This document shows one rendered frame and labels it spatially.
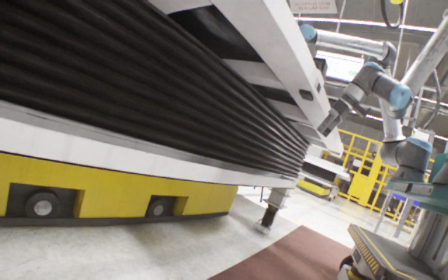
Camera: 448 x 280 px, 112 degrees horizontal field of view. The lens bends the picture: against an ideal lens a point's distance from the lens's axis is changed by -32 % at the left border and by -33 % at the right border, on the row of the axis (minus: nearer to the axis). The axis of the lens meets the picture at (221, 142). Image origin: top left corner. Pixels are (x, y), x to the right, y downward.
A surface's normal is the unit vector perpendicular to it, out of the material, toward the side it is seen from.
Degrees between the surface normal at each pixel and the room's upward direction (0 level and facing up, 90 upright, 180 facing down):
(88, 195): 90
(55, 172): 90
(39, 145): 90
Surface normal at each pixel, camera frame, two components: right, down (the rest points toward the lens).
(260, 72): -0.57, -0.21
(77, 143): 0.74, 0.31
